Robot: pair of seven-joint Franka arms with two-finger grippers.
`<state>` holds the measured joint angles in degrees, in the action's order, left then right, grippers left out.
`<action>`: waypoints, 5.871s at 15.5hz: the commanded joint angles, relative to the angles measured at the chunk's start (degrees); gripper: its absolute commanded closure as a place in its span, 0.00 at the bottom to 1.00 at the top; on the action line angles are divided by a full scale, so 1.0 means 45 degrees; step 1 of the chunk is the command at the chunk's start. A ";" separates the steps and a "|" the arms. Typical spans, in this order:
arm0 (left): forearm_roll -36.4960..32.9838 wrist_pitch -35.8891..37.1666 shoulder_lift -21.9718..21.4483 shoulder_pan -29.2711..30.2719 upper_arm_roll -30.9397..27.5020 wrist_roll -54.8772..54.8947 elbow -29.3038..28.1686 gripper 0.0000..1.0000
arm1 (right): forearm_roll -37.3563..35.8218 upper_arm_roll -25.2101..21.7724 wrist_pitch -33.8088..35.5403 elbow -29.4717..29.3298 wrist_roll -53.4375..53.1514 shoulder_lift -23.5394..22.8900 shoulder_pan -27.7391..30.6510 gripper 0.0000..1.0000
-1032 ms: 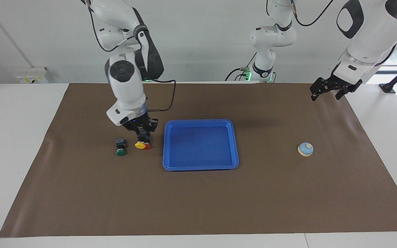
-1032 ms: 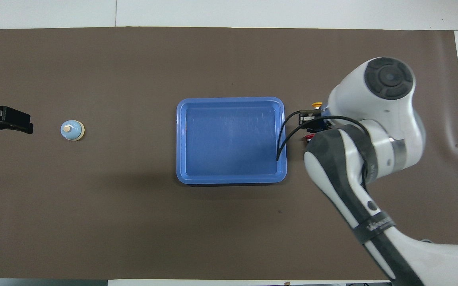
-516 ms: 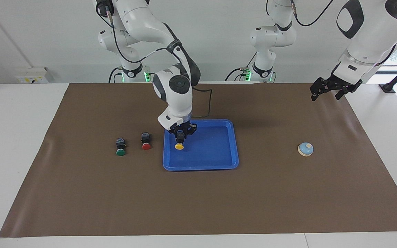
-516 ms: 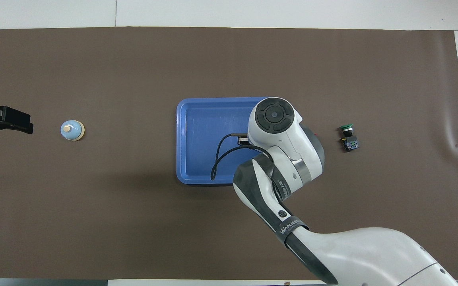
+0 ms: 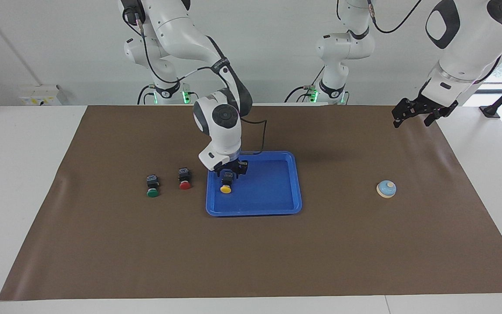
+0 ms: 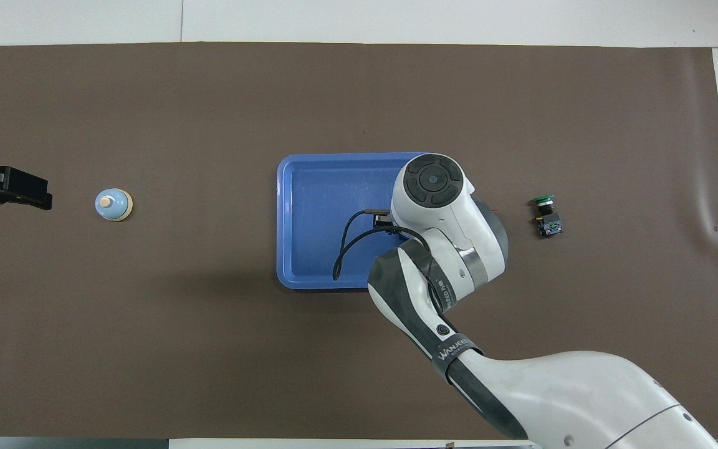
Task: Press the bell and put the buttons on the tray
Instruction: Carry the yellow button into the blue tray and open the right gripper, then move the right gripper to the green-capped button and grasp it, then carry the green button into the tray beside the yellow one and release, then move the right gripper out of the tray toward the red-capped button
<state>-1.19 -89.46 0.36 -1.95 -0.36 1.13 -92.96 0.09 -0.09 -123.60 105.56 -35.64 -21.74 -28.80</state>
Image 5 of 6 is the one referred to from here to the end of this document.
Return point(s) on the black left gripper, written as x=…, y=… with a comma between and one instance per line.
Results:
x=425, y=104

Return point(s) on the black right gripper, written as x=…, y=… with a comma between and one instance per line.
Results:
x=227, y=165

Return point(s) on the yellow push button switch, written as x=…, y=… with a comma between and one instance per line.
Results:
x=225, y=189

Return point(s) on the red push button switch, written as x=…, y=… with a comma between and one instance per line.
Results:
x=185, y=185

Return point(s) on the green push button switch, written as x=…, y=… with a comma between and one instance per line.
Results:
x=153, y=192

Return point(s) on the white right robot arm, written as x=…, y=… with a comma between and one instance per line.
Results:
x=220, y=126

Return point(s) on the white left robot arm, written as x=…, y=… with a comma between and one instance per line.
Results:
x=464, y=52

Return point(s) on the blue plastic tray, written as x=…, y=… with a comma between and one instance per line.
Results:
x=268, y=196

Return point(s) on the brown table mat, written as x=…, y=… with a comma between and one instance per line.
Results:
x=146, y=253

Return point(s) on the white power box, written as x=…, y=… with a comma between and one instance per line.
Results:
x=42, y=96

